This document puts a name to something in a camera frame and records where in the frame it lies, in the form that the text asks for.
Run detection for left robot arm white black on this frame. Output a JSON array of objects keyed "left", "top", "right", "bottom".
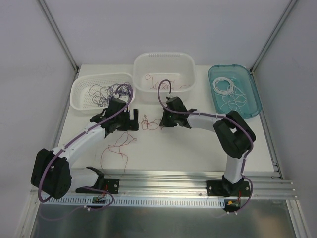
[{"left": 30, "top": 99, "right": 139, "bottom": 199}]

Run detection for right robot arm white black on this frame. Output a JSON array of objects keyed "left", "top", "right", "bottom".
[{"left": 160, "top": 97, "right": 256, "bottom": 197}]

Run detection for white perforated basket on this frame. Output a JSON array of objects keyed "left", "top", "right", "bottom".
[{"left": 70, "top": 73, "right": 135, "bottom": 114}]

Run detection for white plastic tub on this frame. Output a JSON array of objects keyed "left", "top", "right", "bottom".
[{"left": 133, "top": 52, "right": 197, "bottom": 103}]

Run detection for teal transparent plastic tray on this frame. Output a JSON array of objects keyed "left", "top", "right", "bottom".
[{"left": 208, "top": 64, "right": 262, "bottom": 119}]

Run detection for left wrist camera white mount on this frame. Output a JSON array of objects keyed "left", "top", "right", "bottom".
[{"left": 113, "top": 93, "right": 120, "bottom": 99}]

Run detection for purple wire bundle in basket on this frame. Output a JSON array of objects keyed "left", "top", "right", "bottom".
[{"left": 88, "top": 83, "right": 135, "bottom": 109}]

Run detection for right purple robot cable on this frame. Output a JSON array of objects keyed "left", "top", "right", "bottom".
[{"left": 157, "top": 79, "right": 255, "bottom": 218}]

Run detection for coiled white wire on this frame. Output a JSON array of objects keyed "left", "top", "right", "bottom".
[{"left": 213, "top": 77, "right": 235, "bottom": 95}]

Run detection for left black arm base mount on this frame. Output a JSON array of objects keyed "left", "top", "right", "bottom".
[{"left": 75, "top": 178, "right": 120, "bottom": 194}]

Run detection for loose white wires in tray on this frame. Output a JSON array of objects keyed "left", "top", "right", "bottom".
[{"left": 219, "top": 86, "right": 248, "bottom": 117}]

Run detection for aluminium mounting rail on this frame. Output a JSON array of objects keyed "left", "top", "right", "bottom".
[{"left": 29, "top": 168, "right": 298, "bottom": 200}]

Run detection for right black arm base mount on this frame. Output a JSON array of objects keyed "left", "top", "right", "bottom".
[{"left": 206, "top": 180, "right": 251, "bottom": 197}]

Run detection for white slotted cable duct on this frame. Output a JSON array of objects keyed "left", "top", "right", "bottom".
[{"left": 47, "top": 195, "right": 225, "bottom": 209}]

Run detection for left aluminium frame post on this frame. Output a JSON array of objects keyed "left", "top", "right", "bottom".
[{"left": 37, "top": 0, "right": 79, "bottom": 72}]

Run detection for aluminium frame post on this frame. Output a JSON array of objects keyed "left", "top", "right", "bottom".
[
  {"left": 250, "top": 0, "right": 300, "bottom": 75},
  {"left": 37, "top": 0, "right": 79, "bottom": 72}
]

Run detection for right aluminium frame post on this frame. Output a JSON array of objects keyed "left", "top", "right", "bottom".
[{"left": 250, "top": 0, "right": 300, "bottom": 75}]

